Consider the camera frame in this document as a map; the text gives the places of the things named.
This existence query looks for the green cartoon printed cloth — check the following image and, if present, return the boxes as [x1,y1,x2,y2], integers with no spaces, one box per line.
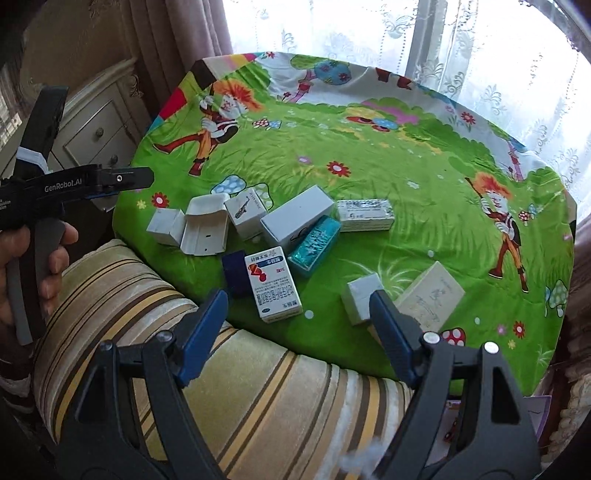
[113,53,576,398]

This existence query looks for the white carton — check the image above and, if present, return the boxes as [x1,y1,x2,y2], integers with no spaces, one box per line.
[180,192,230,256]

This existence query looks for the teal glitter box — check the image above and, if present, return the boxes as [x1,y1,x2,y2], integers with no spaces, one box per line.
[287,215,343,278]

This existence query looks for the white box with saxophone print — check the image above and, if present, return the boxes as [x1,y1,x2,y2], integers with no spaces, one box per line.
[224,186,269,241]

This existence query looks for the dark blue box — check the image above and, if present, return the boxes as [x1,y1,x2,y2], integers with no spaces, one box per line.
[221,250,249,299]

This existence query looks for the large white box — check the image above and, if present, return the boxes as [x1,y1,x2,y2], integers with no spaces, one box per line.
[260,184,335,248]

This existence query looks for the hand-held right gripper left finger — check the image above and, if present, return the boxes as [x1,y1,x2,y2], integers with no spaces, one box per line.
[57,289,230,480]

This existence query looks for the cream carved nightstand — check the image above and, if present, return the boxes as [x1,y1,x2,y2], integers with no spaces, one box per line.
[46,58,154,214]

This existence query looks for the person's left hand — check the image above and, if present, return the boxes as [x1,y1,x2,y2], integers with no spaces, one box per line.
[0,223,80,336]

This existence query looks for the beige box with figure print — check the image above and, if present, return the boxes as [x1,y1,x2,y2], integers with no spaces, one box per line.
[396,260,465,334]

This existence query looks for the white medicine box red label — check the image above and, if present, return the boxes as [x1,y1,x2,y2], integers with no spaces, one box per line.
[243,246,304,322]

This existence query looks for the white sheer lace curtain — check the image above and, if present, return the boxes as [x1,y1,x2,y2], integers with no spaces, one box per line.
[224,0,591,195]

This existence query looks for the mauve drape curtain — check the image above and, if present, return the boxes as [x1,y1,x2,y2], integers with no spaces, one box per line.
[124,0,235,117]

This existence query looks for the small white box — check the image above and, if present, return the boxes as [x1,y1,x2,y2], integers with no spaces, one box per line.
[146,208,186,247]

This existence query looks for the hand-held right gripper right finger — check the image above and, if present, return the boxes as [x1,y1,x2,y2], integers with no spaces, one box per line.
[368,290,542,480]

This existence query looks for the small pale grey box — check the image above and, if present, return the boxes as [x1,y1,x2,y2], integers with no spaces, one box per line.
[341,272,385,327]

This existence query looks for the striped beige plush cushion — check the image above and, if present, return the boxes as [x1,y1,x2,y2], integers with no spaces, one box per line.
[32,239,415,480]

